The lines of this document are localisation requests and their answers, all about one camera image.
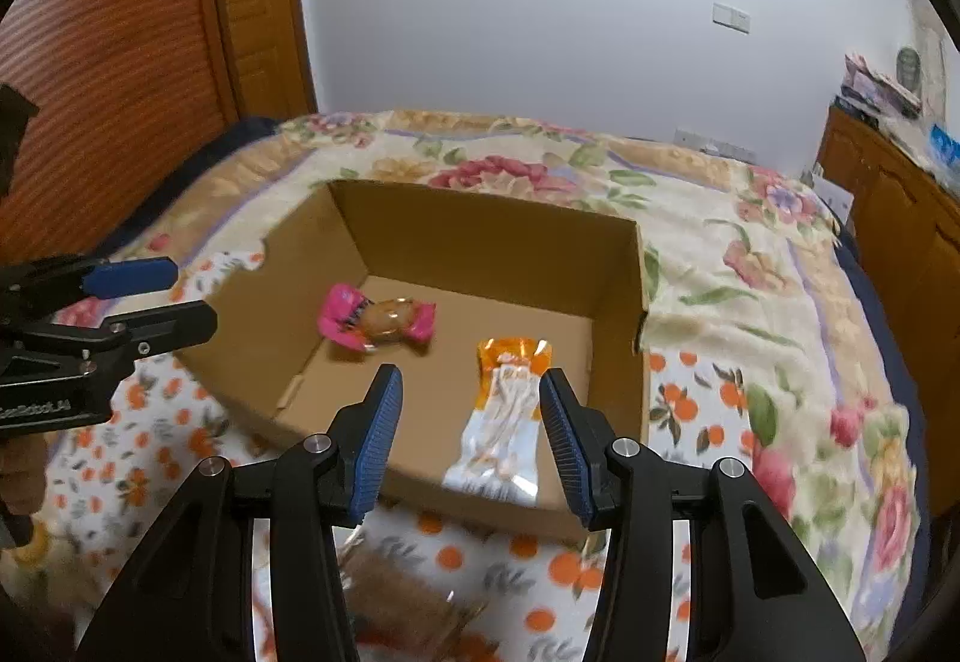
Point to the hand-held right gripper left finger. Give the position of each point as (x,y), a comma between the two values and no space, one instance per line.
(379,437)

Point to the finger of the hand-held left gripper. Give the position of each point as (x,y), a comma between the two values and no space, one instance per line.
(169,324)
(127,276)

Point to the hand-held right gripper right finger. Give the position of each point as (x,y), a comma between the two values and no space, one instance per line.
(566,452)

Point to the orange and white snack packet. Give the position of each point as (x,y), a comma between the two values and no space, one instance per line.
(506,407)

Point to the pink candy snack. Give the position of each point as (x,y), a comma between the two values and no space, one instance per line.
(375,321)

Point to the brown cardboard box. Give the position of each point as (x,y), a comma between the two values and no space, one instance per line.
(465,324)

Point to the clear packet of brown snacks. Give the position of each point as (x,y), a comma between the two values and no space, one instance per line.
(405,602)

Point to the person's left hand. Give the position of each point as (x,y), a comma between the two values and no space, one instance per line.
(21,478)

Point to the white orange-print cloth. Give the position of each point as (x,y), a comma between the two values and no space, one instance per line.
(187,422)

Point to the wooden wardrobe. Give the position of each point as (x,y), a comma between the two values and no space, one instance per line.
(135,69)

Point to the floral blanket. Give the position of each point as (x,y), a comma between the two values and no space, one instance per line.
(750,302)

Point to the white box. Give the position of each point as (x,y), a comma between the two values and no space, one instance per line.
(832,201)

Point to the wooden cabinet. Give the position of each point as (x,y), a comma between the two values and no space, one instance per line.
(892,212)

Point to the stack of flat boxes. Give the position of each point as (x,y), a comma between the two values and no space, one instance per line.
(877,88)

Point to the blue packet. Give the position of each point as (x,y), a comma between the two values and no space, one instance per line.
(945,148)

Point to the white lace curtain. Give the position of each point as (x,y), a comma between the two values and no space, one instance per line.
(931,62)

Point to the white wall switch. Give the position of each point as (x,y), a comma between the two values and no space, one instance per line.
(731,17)

